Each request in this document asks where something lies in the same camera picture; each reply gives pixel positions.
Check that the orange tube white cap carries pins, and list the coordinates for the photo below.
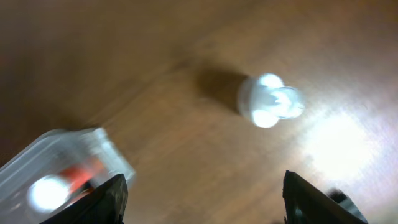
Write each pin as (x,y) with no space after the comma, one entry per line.
(64,188)

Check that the white spray bottle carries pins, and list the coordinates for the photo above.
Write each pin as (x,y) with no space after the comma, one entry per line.
(265,100)

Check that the clear plastic container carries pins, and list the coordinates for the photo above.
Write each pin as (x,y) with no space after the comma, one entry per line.
(51,153)

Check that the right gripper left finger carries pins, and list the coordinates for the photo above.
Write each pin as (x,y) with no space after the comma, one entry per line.
(105,205)

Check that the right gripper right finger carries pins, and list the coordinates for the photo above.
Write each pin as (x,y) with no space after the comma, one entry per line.
(305,204)

